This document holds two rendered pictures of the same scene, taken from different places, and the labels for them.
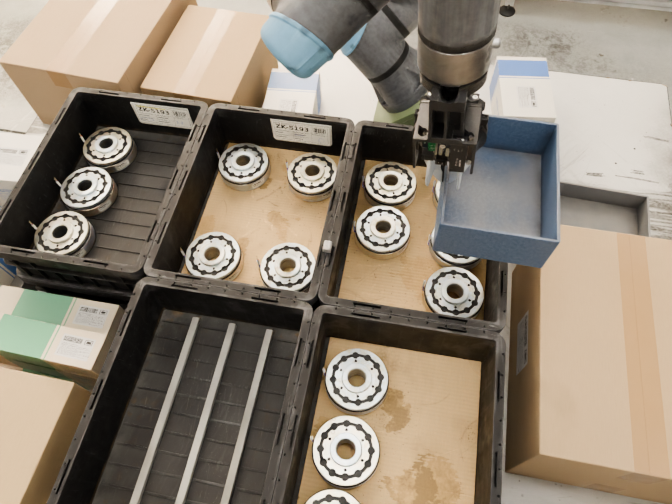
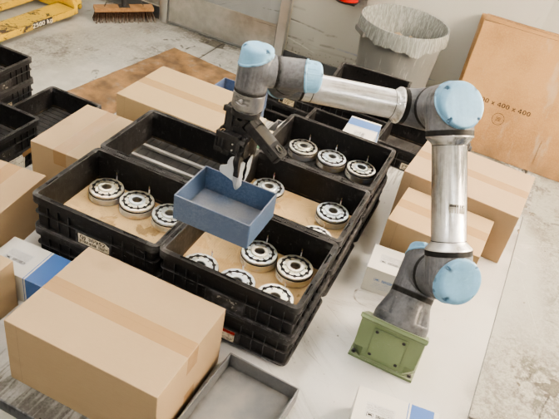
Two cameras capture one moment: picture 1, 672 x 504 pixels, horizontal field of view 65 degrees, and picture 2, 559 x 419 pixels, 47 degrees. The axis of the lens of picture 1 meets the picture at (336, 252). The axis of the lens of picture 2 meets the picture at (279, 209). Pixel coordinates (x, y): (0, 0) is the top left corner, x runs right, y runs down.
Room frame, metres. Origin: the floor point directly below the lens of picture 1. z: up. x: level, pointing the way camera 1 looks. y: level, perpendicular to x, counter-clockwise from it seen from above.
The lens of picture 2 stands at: (0.64, -1.47, 2.04)
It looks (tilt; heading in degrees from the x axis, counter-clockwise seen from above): 37 degrees down; 94
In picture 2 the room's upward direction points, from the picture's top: 11 degrees clockwise
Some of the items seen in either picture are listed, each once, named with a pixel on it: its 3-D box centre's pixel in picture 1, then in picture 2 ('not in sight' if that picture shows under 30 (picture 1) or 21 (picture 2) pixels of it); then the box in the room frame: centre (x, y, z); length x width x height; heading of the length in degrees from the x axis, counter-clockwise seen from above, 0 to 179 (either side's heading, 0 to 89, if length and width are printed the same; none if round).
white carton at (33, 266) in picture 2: not in sight; (31, 273); (-0.06, -0.27, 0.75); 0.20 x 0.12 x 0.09; 168
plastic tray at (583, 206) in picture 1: (579, 228); (236, 414); (0.58, -0.53, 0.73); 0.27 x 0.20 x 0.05; 73
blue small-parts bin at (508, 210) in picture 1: (496, 186); (225, 205); (0.43, -0.23, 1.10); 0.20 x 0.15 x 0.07; 166
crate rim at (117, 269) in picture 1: (105, 173); (328, 151); (0.65, 0.43, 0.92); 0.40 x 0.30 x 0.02; 167
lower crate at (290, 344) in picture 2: not in sight; (244, 292); (0.51, -0.15, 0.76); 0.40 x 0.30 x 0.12; 167
